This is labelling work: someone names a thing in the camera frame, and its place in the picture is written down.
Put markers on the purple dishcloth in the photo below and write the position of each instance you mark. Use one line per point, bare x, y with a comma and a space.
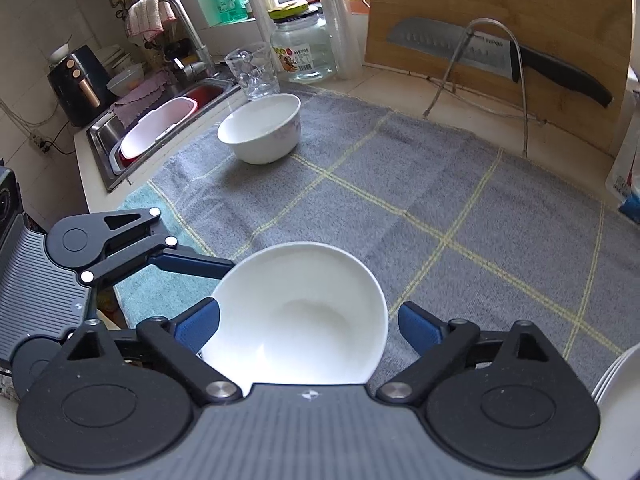
140, 97

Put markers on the small white bowl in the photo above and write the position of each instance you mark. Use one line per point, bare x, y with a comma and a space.
60, 54

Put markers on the checked rag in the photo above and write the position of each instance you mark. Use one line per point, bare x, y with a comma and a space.
147, 17

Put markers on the pink basin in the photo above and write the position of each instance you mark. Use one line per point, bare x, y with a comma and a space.
150, 130

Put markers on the white floral bowl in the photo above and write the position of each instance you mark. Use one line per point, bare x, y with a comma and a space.
300, 320
260, 135

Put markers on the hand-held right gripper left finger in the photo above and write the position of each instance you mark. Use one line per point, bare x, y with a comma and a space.
197, 325

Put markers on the teal towel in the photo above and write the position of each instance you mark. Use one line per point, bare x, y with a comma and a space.
150, 300

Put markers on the plastic wrap roll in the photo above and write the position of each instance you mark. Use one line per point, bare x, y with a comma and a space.
340, 25

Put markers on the clear bowl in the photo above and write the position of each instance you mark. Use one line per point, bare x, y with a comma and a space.
125, 80

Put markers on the white jacket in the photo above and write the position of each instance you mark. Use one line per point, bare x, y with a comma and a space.
7, 435

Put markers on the white bag roll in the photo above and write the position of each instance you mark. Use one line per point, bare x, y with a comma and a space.
260, 10

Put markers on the glass storage jar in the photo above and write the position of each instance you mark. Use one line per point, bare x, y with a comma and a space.
305, 55

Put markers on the steel faucet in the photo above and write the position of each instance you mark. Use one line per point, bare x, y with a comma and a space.
192, 35

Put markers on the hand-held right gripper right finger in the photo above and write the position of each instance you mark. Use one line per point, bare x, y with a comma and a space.
420, 330

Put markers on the steel sink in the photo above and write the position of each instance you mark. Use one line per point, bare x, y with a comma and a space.
102, 150

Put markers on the stack of white dishes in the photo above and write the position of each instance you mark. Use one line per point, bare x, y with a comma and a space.
112, 57

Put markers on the oval fruit-print plate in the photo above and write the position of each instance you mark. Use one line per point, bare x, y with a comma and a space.
622, 410

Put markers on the black air fryer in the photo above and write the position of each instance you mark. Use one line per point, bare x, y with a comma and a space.
80, 95

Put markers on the clear drinking glass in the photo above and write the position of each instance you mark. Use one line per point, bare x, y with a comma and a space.
252, 75

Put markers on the grey checked towel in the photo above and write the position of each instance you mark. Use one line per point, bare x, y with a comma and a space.
450, 220

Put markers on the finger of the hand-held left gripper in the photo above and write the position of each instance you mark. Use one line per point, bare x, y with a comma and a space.
190, 265

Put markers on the white and blue salt bag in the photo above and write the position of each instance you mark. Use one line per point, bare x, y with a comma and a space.
627, 170

